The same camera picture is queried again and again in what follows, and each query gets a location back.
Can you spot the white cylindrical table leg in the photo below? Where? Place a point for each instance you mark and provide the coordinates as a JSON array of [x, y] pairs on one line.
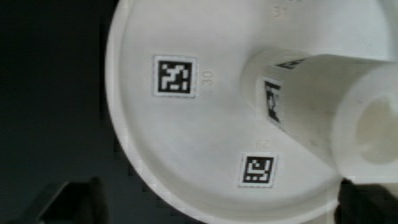
[[325, 96]]

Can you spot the white round table top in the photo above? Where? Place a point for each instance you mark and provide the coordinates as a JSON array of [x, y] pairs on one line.
[[224, 166]]

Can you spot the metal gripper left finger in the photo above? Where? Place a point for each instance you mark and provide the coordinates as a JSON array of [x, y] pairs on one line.
[[69, 203]]

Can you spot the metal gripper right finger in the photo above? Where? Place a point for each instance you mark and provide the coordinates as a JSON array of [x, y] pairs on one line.
[[366, 204]]

